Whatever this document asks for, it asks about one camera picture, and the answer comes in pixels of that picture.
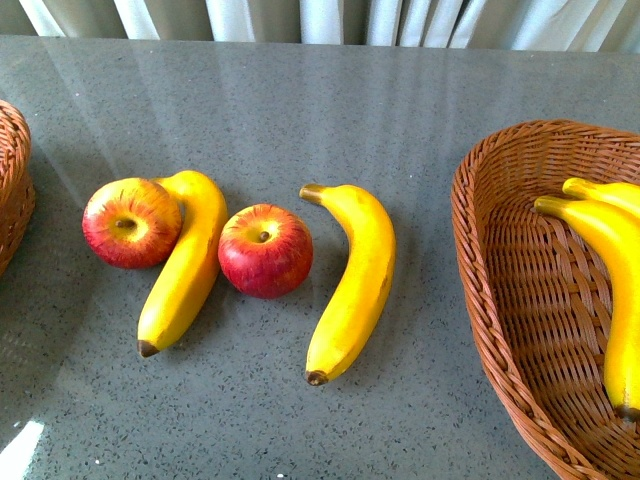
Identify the yellow banana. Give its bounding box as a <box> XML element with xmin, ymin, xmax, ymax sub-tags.
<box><xmin>299</xmin><ymin>184</ymin><xmax>396</xmax><ymax>386</ymax></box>
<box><xmin>534</xmin><ymin>195</ymin><xmax>639</xmax><ymax>422</ymax></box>
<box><xmin>562</xmin><ymin>177</ymin><xmax>640</xmax><ymax>217</ymax></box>
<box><xmin>137</xmin><ymin>170</ymin><xmax>229</xmax><ymax>358</ymax></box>

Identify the red yellow apple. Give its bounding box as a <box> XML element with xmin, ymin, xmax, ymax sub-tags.
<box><xmin>82</xmin><ymin>177</ymin><xmax>182</xmax><ymax>269</ymax></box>

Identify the right brown wicker basket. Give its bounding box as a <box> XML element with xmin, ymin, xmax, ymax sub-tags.
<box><xmin>451</xmin><ymin>119</ymin><xmax>639</xmax><ymax>479</ymax></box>

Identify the brown wicker basket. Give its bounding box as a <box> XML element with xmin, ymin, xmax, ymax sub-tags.
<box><xmin>451</xmin><ymin>119</ymin><xmax>639</xmax><ymax>479</ymax></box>
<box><xmin>1</xmin><ymin>100</ymin><xmax>35</xmax><ymax>273</ymax></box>

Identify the left brown wicker basket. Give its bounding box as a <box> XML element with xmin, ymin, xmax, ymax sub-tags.
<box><xmin>1</xmin><ymin>100</ymin><xmax>35</xmax><ymax>273</ymax></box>

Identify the white pleated curtain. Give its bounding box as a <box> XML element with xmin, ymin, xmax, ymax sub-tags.
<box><xmin>1</xmin><ymin>0</ymin><xmax>639</xmax><ymax>53</ymax></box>

